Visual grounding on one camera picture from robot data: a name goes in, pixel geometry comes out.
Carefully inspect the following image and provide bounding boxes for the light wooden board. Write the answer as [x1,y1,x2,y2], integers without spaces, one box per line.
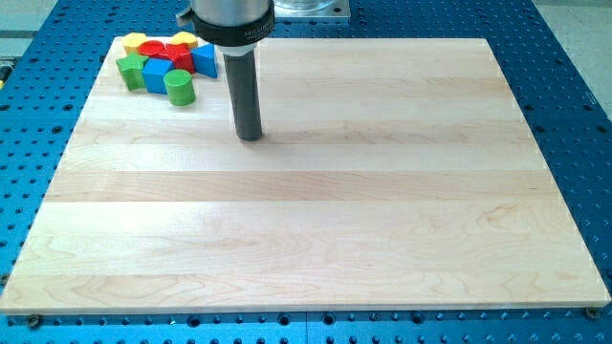
[1,38,610,314]

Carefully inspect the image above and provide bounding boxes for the green star block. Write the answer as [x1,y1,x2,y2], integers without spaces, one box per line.
[116,53,149,91]

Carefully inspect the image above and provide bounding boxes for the yellow heart block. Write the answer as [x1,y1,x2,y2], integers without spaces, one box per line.
[169,32,199,49]

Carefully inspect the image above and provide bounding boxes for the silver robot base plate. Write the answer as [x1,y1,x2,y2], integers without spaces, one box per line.
[273,0,351,23]

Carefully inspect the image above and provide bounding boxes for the blue perforated table plate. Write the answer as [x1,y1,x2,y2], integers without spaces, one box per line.
[1,1,611,343]

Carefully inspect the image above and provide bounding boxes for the green cylinder block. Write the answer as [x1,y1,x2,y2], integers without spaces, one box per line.
[164,69,196,106]

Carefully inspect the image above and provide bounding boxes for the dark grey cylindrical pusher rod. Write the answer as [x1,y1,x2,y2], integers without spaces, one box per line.
[224,52,263,141]

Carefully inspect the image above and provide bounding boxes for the yellow hexagon block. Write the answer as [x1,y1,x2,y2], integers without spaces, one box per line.
[121,32,147,54]

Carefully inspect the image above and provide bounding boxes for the red cylinder block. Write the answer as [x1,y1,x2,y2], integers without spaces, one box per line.
[138,40,168,59]

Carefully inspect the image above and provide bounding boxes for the blue triangle block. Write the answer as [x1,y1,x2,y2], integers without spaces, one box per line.
[191,44,218,78]

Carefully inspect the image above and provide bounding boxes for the blue cube block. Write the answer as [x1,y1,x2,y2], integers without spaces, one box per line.
[142,58,174,95]

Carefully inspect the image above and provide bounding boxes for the red star block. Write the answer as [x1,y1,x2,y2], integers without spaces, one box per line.
[165,43,195,74]

